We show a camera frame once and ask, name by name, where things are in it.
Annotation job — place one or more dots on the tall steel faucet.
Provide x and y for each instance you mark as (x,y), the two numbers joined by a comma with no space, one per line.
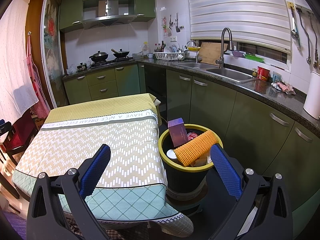
(221,60)

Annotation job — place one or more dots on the purple box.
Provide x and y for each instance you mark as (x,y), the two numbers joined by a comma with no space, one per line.
(177,132)

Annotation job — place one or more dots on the steel range hood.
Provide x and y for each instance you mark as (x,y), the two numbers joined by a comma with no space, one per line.
(110,20)

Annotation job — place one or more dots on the black hanging spatula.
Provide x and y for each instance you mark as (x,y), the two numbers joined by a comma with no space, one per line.
(177,28)

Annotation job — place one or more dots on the white curtain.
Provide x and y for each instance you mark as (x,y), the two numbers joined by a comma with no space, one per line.
(15,67)

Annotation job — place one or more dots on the green plastic tray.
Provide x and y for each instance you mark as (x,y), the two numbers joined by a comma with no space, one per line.
(254,58)

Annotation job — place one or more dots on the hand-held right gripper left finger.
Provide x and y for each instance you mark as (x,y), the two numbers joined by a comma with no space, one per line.
(96,167)

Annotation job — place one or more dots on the yellow plastic tray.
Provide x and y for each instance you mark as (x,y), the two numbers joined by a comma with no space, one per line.
(194,48)

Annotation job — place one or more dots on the wooden cutting board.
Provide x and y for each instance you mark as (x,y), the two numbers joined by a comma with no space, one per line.
(210,52)

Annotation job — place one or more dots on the pale blue packet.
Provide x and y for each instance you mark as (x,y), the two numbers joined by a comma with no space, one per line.
(276,77)

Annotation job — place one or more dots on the crumpled dish rag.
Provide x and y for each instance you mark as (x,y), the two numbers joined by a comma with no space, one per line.
(283,87)

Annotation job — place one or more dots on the white window blind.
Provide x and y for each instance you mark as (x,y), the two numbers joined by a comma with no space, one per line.
(237,10)

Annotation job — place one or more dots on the white dish rack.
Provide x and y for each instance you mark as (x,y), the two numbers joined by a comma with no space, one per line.
(165,56)

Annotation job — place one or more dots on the patterned yellow and green tablecloth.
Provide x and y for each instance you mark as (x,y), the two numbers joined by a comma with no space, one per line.
(100,142)

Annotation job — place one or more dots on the hanging steel ladle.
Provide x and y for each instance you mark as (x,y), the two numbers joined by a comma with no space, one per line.
(308,58)
(295,35)
(316,62)

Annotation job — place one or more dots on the black wok with lid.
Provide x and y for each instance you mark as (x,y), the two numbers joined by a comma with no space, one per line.
(98,57)

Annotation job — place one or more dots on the gas stove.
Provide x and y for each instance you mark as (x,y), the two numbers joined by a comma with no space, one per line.
(112,62)

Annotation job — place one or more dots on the purple plastic tray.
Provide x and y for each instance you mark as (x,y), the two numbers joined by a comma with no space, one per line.
(238,53)

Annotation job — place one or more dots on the steel double sink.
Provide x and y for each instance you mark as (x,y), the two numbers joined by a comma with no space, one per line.
(230,75)

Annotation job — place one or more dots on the small steel faucet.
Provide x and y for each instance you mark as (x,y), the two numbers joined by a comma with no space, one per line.
(196,57)

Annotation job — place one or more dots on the floral sliding door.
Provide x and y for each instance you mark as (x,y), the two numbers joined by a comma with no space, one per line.
(52,42)

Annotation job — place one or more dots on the red soda can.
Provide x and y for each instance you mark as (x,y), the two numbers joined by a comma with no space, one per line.
(192,136)

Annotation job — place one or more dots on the red instant noodle cup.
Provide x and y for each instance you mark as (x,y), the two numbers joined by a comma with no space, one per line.
(263,73)

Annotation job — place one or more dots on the beige paper bowl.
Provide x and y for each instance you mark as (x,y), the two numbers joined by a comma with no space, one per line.
(170,154)

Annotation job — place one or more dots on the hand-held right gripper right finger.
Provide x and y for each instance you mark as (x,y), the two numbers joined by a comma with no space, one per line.
(225,170)

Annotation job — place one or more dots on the small steel pot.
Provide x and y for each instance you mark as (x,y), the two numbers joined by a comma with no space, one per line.
(81,66)

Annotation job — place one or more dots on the black bin with yellow rim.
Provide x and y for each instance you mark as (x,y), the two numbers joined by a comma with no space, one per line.
(185,182)

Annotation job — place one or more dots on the green upper cabinets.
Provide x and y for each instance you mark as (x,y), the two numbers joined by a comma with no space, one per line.
(71,10)

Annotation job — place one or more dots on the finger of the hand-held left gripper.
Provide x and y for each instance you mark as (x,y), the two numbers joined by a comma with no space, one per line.
(5,131)

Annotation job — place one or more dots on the pink checked apron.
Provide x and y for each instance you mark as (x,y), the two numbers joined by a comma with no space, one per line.
(37,92)

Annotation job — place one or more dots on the purple patterned cloth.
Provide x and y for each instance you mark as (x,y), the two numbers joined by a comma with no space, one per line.
(12,226)

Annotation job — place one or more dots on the cooking oil bottle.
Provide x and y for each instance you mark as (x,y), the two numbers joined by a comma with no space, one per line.
(145,50)

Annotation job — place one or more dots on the white paper towel roll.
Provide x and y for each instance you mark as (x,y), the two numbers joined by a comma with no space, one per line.
(312,95)

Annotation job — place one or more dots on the red wooden chair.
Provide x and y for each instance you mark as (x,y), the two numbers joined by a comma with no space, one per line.
(20,135)

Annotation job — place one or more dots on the dark glass sauce bottle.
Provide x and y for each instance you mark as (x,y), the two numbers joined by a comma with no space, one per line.
(162,46)

